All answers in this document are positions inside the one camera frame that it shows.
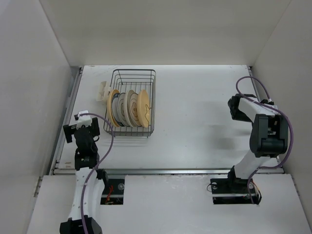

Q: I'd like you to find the yellow shallow plate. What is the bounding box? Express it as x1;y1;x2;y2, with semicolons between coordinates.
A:
136;89;151;128

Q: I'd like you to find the white plate flower emblem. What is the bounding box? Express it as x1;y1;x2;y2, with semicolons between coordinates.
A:
129;92;141;127

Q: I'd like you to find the cream deep plate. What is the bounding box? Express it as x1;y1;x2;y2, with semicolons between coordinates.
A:
123;89;136;127

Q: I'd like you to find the yellow deep plate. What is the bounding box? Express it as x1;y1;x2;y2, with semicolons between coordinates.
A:
107;89;120;127

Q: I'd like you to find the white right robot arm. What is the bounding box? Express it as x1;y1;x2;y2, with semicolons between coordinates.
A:
226;94;288;192

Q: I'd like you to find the white plate green lettered rim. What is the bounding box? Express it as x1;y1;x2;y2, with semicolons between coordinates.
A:
112;93;124;127

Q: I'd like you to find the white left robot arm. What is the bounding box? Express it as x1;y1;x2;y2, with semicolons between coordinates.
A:
59;115;109;234

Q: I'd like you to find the grey wire dish rack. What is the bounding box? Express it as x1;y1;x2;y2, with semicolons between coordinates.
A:
105;69;156;137

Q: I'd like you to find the white plate thin green rim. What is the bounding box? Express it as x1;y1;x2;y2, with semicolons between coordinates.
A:
117;93;130;127

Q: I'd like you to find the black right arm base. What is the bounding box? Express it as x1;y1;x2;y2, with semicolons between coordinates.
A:
209;177;262;205

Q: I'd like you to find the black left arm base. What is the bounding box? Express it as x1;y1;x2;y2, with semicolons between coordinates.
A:
100;171;125;205

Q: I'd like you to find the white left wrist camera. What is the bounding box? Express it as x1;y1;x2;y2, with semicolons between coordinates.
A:
74;110;92;129

